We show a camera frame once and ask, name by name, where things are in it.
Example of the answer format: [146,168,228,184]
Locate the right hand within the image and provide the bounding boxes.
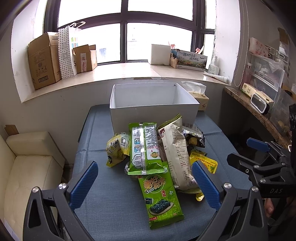
[264,198,274,218]

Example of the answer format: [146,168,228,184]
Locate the stone side shelf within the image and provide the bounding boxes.
[223,86,291,149]

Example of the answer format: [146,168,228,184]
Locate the yellow flat snack packet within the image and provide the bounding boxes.
[189,150,218,174]

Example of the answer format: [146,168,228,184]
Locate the white black device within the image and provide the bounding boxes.
[250,93,270,115]

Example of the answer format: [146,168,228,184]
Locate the blue table cloth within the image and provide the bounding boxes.
[72,104,253,241]

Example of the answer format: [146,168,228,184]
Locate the green seaweed snack packet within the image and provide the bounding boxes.
[138,162,184,230]

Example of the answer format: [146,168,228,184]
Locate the beige box on shelf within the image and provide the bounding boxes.
[241,83,273,103]

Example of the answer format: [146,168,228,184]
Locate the dark foil snack bag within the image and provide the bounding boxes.
[182,123,205,148]

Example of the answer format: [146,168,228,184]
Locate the cream sofa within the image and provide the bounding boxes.
[1,132,65,240]

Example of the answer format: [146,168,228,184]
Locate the yellow snack bag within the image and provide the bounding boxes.
[106,132,130,167]

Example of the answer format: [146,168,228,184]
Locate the beige chip bag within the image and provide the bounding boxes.
[158,114,201,193]

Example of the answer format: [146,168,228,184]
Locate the white tube on sill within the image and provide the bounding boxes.
[203,72,231,84]

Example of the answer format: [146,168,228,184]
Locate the green snack packet back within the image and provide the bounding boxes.
[128,123,166,176]

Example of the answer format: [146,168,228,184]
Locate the clear plastic drawer organizer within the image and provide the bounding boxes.
[249,37,290,89]

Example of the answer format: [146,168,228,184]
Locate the tissue pack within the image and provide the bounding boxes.
[182,81,209,111]

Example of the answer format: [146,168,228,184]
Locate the white bottle on sill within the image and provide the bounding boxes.
[208,56,220,75]

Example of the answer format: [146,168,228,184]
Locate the white storage box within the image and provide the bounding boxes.
[109,82,199,133]

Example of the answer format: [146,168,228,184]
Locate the printed landscape box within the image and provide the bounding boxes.
[176,50,207,71]

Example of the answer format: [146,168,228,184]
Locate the small woven basket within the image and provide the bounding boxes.
[170,53,178,69]

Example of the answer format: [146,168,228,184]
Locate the white box on sill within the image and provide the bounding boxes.
[148,44,171,66]

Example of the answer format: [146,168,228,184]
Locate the small open cardboard box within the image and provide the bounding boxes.
[73,45,97,73]

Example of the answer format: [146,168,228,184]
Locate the large cardboard box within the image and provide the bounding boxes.
[28,32,61,90]

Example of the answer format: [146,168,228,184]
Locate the dotted white paper bag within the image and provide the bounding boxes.
[58,21,86,79]

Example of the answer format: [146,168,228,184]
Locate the window frame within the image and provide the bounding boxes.
[44,1,216,65]

